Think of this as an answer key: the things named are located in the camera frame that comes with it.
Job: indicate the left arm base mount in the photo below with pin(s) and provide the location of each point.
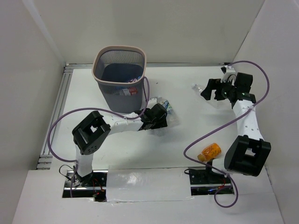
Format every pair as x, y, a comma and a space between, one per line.
92, 186

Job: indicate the orange plastic bottle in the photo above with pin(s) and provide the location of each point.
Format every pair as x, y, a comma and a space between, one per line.
210, 152

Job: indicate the red label plastic bottle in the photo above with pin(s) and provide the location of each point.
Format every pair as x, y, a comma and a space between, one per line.
127, 91

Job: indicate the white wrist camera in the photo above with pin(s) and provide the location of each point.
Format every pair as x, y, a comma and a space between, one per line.
229, 74
152, 101

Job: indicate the green white label bottle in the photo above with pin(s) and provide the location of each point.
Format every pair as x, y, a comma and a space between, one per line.
172, 118

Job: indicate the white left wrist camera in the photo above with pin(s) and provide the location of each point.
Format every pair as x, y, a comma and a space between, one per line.
152, 101

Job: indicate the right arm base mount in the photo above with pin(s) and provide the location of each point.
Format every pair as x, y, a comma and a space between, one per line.
206, 182

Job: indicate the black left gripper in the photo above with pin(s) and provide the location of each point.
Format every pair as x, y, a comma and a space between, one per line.
161, 114

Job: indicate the blue label clear bottle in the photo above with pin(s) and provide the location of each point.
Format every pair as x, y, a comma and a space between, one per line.
159, 131

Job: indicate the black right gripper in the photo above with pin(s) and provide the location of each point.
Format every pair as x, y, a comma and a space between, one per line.
214, 84

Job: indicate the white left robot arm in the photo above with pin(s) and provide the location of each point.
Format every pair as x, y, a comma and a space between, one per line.
92, 131

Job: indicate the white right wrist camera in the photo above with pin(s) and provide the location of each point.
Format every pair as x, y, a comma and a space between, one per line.
229, 74

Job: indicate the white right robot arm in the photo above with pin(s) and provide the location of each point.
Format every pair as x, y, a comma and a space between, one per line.
249, 151

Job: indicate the aluminium frame rail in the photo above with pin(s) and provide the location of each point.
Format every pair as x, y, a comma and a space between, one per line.
45, 157

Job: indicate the blue cap plastic bottle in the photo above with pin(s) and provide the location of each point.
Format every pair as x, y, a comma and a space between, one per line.
134, 79

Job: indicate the grey mesh waste bin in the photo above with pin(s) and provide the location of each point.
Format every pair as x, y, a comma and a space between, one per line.
119, 72

